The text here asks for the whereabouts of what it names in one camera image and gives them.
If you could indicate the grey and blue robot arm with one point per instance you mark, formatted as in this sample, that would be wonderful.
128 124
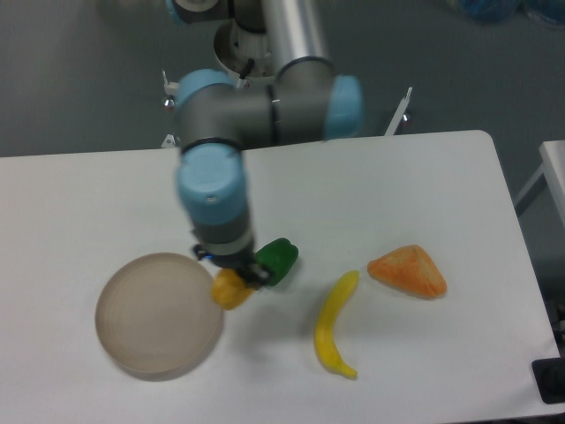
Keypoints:
217 119

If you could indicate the yellow banana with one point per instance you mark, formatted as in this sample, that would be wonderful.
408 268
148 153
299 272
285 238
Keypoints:
324 339

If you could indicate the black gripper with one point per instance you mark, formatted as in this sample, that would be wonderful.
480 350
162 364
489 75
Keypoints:
239 257

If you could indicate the blue bag in background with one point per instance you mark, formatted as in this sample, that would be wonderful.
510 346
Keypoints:
545 12

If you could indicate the yellow bell pepper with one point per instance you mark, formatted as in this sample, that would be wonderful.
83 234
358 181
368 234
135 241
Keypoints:
229 289

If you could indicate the black device at table edge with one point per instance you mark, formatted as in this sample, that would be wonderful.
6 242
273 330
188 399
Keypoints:
549 377

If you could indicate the green bell pepper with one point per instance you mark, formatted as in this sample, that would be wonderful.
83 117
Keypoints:
278 257

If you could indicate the beige round plate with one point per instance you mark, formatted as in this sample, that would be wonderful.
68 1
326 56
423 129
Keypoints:
155 317

